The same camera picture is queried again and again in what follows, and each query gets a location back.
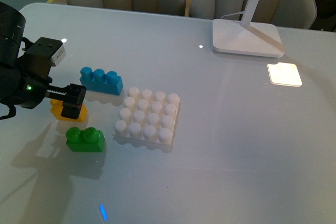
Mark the blue three-stud block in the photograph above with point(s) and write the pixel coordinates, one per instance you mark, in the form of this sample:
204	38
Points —
99	81

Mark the green two-stud block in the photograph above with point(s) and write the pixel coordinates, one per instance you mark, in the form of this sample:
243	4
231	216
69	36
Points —
88	140

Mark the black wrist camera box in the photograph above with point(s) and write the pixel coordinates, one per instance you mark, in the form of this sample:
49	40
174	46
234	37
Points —
51	50

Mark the white desk lamp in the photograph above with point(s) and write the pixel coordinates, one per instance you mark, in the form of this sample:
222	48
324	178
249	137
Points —
245	37

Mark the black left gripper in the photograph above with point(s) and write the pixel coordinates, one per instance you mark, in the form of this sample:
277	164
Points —
26	83

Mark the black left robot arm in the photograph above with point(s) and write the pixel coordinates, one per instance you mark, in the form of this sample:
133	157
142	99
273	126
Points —
13	43

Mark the yellow two-stud block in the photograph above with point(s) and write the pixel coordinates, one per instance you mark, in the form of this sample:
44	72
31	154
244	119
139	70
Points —
56	109

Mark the white studded base plate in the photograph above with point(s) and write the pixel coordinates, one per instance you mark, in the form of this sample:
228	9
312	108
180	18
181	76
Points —
148	116

